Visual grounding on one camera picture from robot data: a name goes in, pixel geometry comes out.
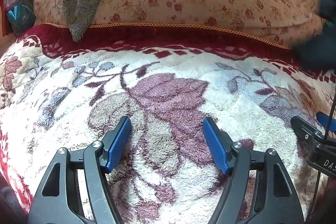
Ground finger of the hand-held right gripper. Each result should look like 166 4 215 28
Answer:
290 115 324 147
316 111 336 133

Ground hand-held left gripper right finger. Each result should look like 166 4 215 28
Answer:
203 117 305 224

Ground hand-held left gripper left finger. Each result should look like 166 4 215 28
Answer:
28 116 132 224

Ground dark pants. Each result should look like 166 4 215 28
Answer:
292 0 336 71

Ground leaf print fleece blanket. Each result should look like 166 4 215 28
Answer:
0 23 336 224

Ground clear plastic bag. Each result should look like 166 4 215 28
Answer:
3 0 36 35

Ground thin black cable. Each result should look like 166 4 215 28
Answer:
314 93 336 203

